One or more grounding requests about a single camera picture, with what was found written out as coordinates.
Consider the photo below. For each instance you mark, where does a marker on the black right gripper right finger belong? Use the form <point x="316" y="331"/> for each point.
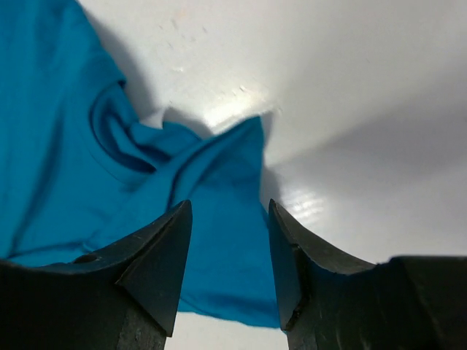
<point x="329" y="299"/>

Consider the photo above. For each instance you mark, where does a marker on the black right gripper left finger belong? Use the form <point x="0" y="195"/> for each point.
<point x="124" y="296"/>

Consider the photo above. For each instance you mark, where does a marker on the blue t shirt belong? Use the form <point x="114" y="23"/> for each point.
<point x="79" y="171"/>

